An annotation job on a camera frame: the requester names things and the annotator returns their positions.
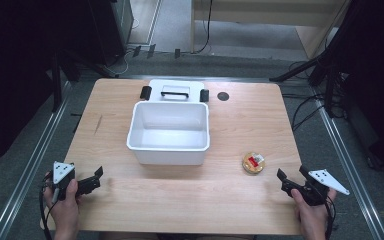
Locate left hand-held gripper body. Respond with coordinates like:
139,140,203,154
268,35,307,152
50,161,78,202

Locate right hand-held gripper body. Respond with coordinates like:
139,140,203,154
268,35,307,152
292,165,351,207

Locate person's right hand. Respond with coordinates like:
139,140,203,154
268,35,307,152
290,187,338,236

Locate person's left hand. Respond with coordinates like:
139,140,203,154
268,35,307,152
43,178,82,234

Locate round yellow snack packet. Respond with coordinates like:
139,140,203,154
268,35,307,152
241,151,266,175

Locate white plastic storage box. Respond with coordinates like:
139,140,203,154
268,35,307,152
126,100,211,167

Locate black upright stand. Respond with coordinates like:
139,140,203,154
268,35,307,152
50,49,64,113

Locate black tripod stand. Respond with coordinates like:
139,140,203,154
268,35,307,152
269,0,364,84

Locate black curtain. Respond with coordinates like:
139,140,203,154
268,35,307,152
326,0,384,178
0,0,96,173

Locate black cabinet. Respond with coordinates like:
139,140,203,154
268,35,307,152
88,0,135,67

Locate light wooden furniture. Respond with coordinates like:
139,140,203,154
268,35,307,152
191,0,352,60

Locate metal floor rail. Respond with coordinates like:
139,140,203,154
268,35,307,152
0,81,74,240
310,85,384,240

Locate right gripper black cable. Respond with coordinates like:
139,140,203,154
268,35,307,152
323,194,338,240

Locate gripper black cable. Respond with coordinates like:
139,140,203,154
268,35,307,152
323,194,338,240
38,171,61,240

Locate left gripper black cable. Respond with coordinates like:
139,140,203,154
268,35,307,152
38,171,61,240

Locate black floor cables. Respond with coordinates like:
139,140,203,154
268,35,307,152
281,59,334,133

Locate white floor cable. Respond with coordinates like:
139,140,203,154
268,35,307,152
108,18,142,77

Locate white box lid black handle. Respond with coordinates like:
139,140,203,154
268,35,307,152
139,78,211,104

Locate hanging black cable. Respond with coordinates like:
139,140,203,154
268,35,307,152
195,0,214,55

